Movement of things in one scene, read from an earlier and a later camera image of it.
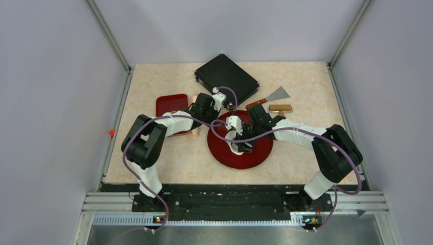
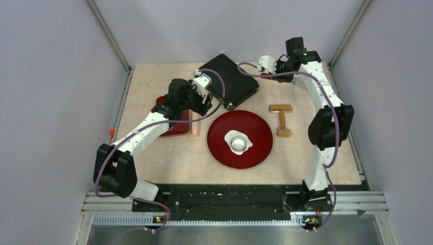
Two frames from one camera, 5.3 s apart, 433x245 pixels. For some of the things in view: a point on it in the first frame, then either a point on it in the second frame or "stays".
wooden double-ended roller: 281,108 stays
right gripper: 242,146 to 279,77
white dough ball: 231,135 stays
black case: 222,72 stays
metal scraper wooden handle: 280,93 to 296,80
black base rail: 230,201 stays
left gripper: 215,113 to 201,108
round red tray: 225,128 stays
